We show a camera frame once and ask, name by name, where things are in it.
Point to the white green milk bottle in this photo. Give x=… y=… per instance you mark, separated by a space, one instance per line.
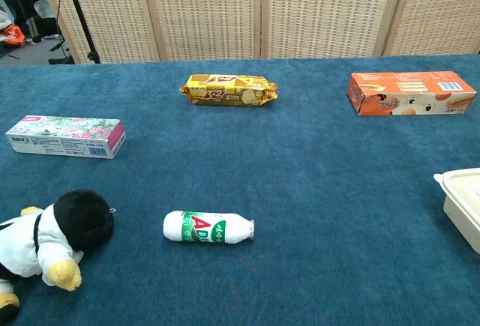
x=202 y=228

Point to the orange plastic bag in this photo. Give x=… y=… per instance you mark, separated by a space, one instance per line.
x=13 y=35

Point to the wicker folding screen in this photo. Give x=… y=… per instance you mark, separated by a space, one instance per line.
x=206 y=11

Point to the penguin plush toy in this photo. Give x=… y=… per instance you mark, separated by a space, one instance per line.
x=45 y=240

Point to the golden biscuit packet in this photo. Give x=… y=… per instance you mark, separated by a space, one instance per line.
x=225 y=91

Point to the blue carpet table mat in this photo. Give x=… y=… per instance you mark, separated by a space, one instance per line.
x=300 y=191

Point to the black tripod stand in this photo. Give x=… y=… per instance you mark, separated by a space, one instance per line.
x=80 y=15

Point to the floral toothpaste box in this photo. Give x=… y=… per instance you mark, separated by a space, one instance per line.
x=63 y=135

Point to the white plastic bag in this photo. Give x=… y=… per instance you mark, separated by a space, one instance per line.
x=47 y=8

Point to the orange cracker box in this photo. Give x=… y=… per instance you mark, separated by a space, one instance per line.
x=408 y=93

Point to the beige lidded food container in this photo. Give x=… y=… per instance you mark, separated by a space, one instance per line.
x=463 y=198

